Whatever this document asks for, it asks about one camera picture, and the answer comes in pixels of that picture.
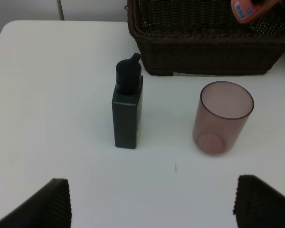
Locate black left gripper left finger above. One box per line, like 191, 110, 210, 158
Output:
0, 178, 72, 228

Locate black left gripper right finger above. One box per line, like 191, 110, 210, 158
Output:
233, 175, 285, 228

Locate translucent purple plastic cup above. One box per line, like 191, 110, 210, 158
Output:
192, 81, 254, 155

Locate pink bottle white cap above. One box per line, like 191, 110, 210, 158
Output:
231, 0, 279, 24

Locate dark green pump bottle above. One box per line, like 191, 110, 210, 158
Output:
112, 53, 143, 149

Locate dark brown wicker basket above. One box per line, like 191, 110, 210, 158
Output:
126, 0, 285, 76

